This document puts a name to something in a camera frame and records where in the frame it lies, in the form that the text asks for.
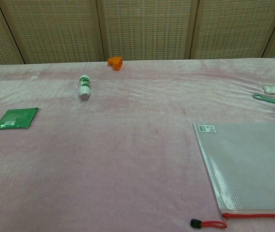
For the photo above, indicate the clear mesh zipper pouch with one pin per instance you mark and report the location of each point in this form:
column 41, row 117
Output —
column 249, row 164

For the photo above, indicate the green tool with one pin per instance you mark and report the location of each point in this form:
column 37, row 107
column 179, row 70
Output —
column 273, row 101

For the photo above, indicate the pink plush tablecloth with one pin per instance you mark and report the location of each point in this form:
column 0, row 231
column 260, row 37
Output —
column 103, row 157

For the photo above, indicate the orange plastic block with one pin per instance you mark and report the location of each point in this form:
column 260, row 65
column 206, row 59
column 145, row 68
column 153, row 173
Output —
column 115, row 62

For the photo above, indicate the white green glue stick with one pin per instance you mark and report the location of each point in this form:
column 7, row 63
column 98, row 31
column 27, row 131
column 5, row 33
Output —
column 84, row 87

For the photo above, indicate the woven bamboo folding screen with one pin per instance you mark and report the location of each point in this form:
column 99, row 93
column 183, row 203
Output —
column 147, row 29

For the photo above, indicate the green foil sachet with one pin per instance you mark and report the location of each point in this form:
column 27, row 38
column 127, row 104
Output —
column 16, row 119

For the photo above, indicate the small white wrapped eraser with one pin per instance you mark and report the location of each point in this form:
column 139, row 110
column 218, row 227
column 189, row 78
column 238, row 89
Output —
column 271, row 90

